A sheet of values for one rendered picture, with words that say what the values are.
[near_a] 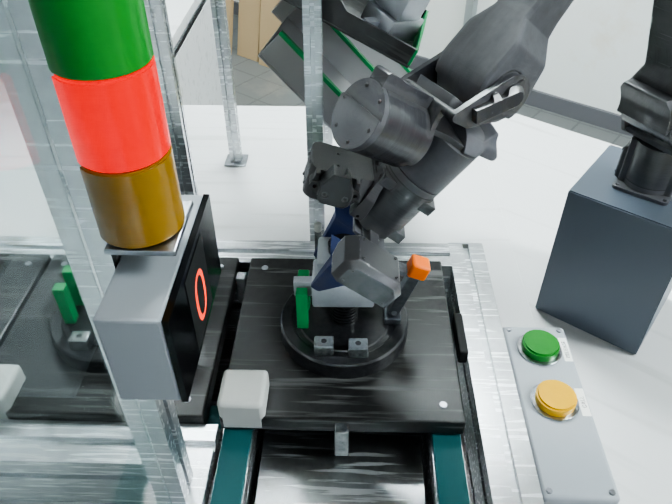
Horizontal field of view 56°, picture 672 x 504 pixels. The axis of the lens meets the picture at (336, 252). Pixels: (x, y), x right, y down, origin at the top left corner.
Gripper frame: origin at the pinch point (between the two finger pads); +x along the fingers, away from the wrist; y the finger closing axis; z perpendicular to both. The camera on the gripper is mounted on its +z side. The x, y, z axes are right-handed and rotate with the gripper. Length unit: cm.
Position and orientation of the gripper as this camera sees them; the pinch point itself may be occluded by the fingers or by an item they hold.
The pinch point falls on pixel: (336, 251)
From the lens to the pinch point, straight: 62.8
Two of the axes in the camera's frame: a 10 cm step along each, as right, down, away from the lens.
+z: -8.0, -4.8, -3.7
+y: -0.3, 6.4, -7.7
